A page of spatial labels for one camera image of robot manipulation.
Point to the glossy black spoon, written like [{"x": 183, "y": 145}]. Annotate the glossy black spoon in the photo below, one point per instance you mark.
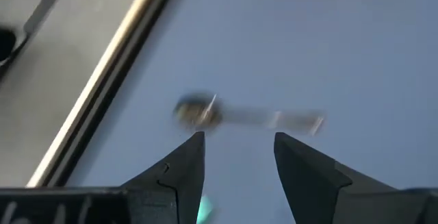
[{"x": 196, "y": 112}]

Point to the black aluminium table frame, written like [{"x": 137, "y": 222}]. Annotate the black aluminium table frame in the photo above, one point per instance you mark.
[{"x": 114, "y": 80}]

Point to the dark blue table mat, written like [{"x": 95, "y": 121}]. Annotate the dark blue table mat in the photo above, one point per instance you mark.
[{"x": 308, "y": 46}]

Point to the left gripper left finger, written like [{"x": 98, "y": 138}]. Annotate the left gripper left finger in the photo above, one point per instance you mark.
[{"x": 188, "y": 169}]

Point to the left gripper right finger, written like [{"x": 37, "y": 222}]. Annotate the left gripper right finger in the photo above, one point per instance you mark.
[{"x": 308, "y": 183}]

